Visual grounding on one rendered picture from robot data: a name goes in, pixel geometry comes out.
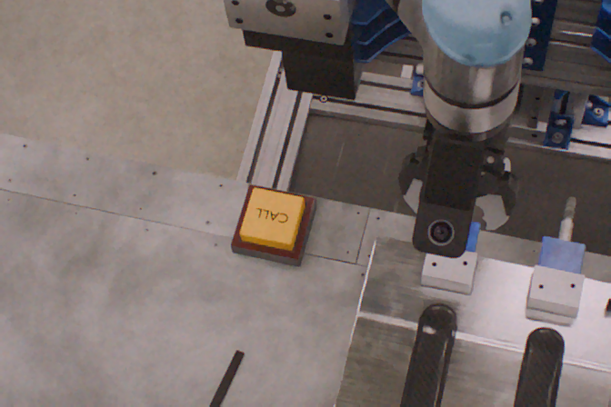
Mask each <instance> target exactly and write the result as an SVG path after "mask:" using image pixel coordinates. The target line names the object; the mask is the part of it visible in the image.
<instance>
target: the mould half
mask: <svg viewBox="0 0 611 407"><path fill-rule="evenodd" d="M426 255H427V253H420V252H419V251H417V250H416V248H415V247H414V245H413V243H410V242H405V241H400V240H395V239H391V238H386V237H385V236H381V235H377V236H376V242H375V243H374V246H373V251H372V254H371V258H370V261H369V265H368V269H367V273H366V280H365V284H364V289H363V292H362V293H361V296H360V301H359V304H358V308H357V312H356V320H355V324H354V329H353V332H352V336H351V341H350V344H348V348H347V353H346V360H345V365H344V369H343V372H342V377H341V381H340V384H339V389H338V393H337V396H336V401H335V404H334V407H400V404H401V400H402V395H403V390H404V387H405V381H406V373H407V369H408V364H409V360H411V355H412V351H413V346H414V341H415V337H416V329H417V324H418V319H419V317H421V315H422V313H423V312H424V310H425V309H426V308H427V307H428V306H430V305H433V304H443V305H446V306H448V307H450V308H451V309H452V310H453V311H454V313H455V315H456V325H457V328H456V337H455V341H454V346H453V351H452V355H451V361H450V364H449V369H448V375H447V378H446V382H445V388H444V391H443V397H442V401H441V406H440V407H513V404H514V399H515V395H516V389H517V385H518V379H519V374H520V369H521V364H522V360H523V354H524V349H525V344H526V340H527V338H528V335H530V334H531V332H532V331H533V330H534V329H536V328H539V327H549V328H552V329H555V330H557V331H558V333H559V334H560V335H561V337H562V338H563V342H565V348H566V352H565V358H564V363H562V370H561V374H560V381H559V386H558V393H557V398H556V407H608V405H609V398H610V393H611V312H608V311H607V310H606V302H607V300H608V298H611V284H609V283H605V282H601V281H596V280H591V279H586V278H585V280H584V287H583V292H582V298H581V303H580V310H579V315H578V319H577V318H572V317H568V316H563V315H558V314H553V313H545V312H539V311H536V310H531V308H526V307H525V306H526V297H527V292H528V287H529V281H530V276H532V273H534V269H535V268H534V267H528V266H524V265H518V264H513V263H505V262H500V260H495V259H490V258H485V257H481V256H477V258H476V260H477V261H478V266H477V269H476V278H475V282H474V288H473V292H472V293H471V296H470V295H465V294H461V293H452V292H447V291H442V290H438V289H433V288H428V286H424V285H420V282H421V278H422V271H423V266H425V262H426Z"/></svg>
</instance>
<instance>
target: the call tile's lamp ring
mask: <svg viewBox="0 0 611 407"><path fill-rule="evenodd" d="M254 188H258V189H263V190H267V191H272V192H278V193H282V194H292V193H287V192H282V191H277V190H273V189H268V188H264V187H258V185H253V184H250V185H248V190H247V193H246V196H245V202H244V205H243V208H242V211H241V215H240V218H239V221H238V224H237V228H236V229H235V233H234V236H233V241H232V243H231V245H232V246H237V247H242V248H246V249H251V251H256V252H260V253H269V254H272V255H278V256H283V257H288V258H292V259H297V260H298V256H300V253H301V249H302V245H303V242H304V239H305V235H306V229H307V226H308V221H309V218H310V214H311V211H313V207H314V204H315V200H316V198H315V197H311V196H306V195H302V194H292V195H296V196H302V197H304V198H305V202H307V207H306V209H305V216H304V220H303V222H302V227H301V230H300V233H299V234H298V236H297V241H296V244H295V251H294V252H293V253H290V252H284V251H280V249H276V248H270V247H265V246H261V245H256V244H251V243H243V242H239V239H240V232H241V228H242V225H243V221H244V218H245V213H246V209H247V206H248V203H250V200H251V195H252V192H253V190H254Z"/></svg>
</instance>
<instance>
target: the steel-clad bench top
mask: <svg viewBox="0 0 611 407"><path fill-rule="evenodd" d="M248 185H249V183H244V182H239V181H234V180H229V179H225V178H219V177H214V176H209V175H204V174H201V173H196V172H191V171H186V170H181V169H176V168H171V167H166V166H161V165H156V164H147V163H142V162H138V160H133V159H128V158H123V157H118V156H113V155H108V154H99V153H94V152H89V151H84V150H79V149H74V147H70V146H65V145H60V144H50V143H46V142H40V141H36V140H31V139H25V138H21V137H15V136H11V135H10V134H2V133H0V407H208V406H209V404H210V402H211V401H212V399H214V396H215V393H216V391H217V389H218V387H219V384H220V382H221V381H222V378H223V376H224V373H225V372H226V370H227V368H228V366H229V364H230V362H231V360H232V358H233V356H234V354H235V351H240V352H243V353H244V356H243V359H242V361H241V363H240V365H239V367H238V369H236V371H235V375H234V377H233V379H232V381H231V382H230V384H229V388H228V390H227V392H226V393H225V395H224V397H223V400H222V401H221V403H220V405H219V407H334V404H335V401H336V396H337V393H338V389H339V384H340V381H341V377H342V372H343V369H344V365H345V360H346V353H347V348H348V344H350V341H351V336H352V332H353V329H354V324H355V320H356V312H357V308H358V304H359V301H360V296H361V293H362V292H363V289H364V284H365V280H366V273H367V269H368V265H369V261H370V258H371V254H372V251H373V246H374V243H375V242H376V236H377V235H381V236H385V237H386V238H391V239H395V240H400V241H405V242H410V243H412V242H413V233H414V229H415V223H416V217H413V216H407V215H402V214H398V213H390V212H389V211H384V210H379V209H374V208H369V207H364V206H359V205H354V204H349V203H340V202H335V201H331V200H326V198H321V197H316V196H311V195H308V196H311V197H315V198H316V202H317V207H316V214H315V217H314V221H313V223H311V228H310V232H309V235H308V239H307V242H306V246H305V252H304V256H303V259H302V263H301V266H300V267H296V266H293V265H288V264H282V263H279V262H274V261H269V260H266V259H260V258H255V257H252V256H246V255H242V254H238V253H232V249H231V246H230V245H231V242H232V239H233V235H234V232H235V227H236V226H237V223H238V220H239V217H240V213H241V210H242V207H243V204H244V200H245V195H246V191H247V188H248ZM254 185H258V184H254ZM258 187H264V186H263V185H258ZM264 188H268V187H264ZM268 189H272V188H268ZM369 210H370V212H369ZM368 215H369V216H368ZM367 218H368V220H367ZM366 222H367V223H366ZM363 236H364V239H363ZM361 241H363V242H362V243H361ZM360 244H361V246H360ZM359 248H360V251H359ZM540 249H541V243H539V242H534V241H529V240H525V239H519V238H515V237H510V235H504V234H500V233H490V232H486V231H479V237H478V242H477V246H476V253H477V256H481V257H485V258H490V259H495V260H500V262H505V263H513V264H518V265H524V266H528V267H534V268H535V266H536V265H537V264H538V258H539V254H540ZM358 253H359V254H358ZM357 256H358V257H357Z"/></svg>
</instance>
